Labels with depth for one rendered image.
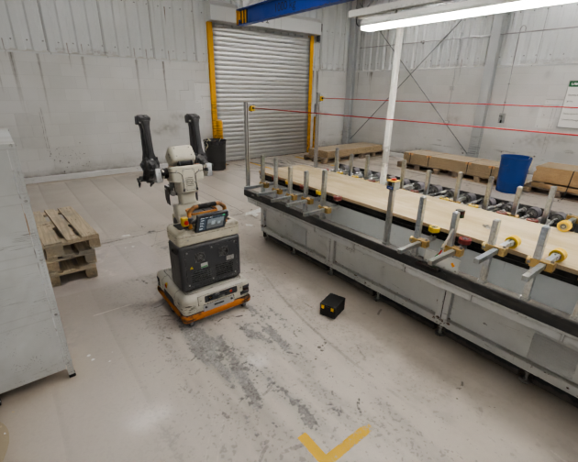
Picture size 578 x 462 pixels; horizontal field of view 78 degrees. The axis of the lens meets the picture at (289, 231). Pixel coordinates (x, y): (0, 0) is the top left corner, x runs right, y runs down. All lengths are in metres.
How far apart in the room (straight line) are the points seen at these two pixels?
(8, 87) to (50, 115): 0.74
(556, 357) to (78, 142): 8.47
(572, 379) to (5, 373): 3.47
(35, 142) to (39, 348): 6.41
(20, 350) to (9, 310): 0.29
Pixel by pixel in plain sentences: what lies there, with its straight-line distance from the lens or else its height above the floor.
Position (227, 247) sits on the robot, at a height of 0.60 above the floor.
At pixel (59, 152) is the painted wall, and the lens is 8.87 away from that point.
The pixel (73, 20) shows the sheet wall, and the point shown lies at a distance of 8.96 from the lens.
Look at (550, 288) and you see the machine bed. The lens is 2.71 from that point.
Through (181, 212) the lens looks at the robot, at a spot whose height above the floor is 0.84.
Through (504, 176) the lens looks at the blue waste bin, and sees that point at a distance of 8.26.
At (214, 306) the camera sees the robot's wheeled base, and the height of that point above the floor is 0.13.
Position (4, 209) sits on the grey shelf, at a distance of 2.45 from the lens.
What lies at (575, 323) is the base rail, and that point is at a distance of 2.49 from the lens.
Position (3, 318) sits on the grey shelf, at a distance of 2.69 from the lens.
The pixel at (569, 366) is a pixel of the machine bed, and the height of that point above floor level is 0.27.
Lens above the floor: 1.83
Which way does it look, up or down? 22 degrees down
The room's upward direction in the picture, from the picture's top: 1 degrees clockwise
